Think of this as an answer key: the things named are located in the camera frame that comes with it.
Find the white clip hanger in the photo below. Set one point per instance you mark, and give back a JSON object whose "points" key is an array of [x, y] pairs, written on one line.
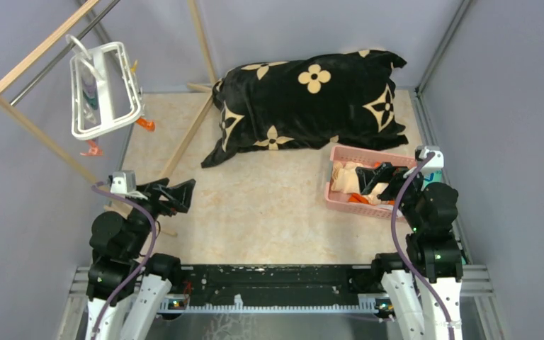
{"points": [[93, 108]]}

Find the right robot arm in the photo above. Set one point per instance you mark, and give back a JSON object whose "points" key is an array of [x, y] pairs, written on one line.
{"points": [[425, 280]]}

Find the metal rack rod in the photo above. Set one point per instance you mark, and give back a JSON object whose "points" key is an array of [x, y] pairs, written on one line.
{"points": [[94, 26]]}

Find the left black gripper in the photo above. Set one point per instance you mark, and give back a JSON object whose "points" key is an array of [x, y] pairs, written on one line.
{"points": [[180, 193]]}

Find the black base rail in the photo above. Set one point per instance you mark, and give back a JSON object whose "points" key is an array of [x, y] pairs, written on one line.
{"points": [[211, 289]]}

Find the cream boxer underwear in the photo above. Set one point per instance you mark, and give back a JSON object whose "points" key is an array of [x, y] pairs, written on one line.
{"points": [[344, 180]]}

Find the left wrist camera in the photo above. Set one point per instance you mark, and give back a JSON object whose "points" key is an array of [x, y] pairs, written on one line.
{"points": [[122, 182]]}

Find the pink plastic basket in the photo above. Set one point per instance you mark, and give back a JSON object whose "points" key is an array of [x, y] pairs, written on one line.
{"points": [[340, 201]]}

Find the orange underwear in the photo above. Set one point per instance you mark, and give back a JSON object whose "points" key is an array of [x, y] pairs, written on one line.
{"points": [[363, 184]]}

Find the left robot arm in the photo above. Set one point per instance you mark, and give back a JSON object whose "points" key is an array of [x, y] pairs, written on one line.
{"points": [[128, 280]]}

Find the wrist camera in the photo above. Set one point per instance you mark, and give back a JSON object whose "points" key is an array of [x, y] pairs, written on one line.
{"points": [[122, 182], [429, 159]]}

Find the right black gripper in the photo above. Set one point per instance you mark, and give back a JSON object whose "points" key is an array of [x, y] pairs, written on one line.
{"points": [[369, 176]]}

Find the orange clothespin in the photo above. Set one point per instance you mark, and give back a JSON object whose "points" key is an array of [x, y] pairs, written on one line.
{"points": [[93, 151], [148, 125]]}

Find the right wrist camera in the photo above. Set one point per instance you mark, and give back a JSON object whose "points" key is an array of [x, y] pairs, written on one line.
{"points": [[429, 159]]}

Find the black floral pillow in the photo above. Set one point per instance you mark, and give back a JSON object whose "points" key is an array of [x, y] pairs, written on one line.
{"points": [[348, 98]]}

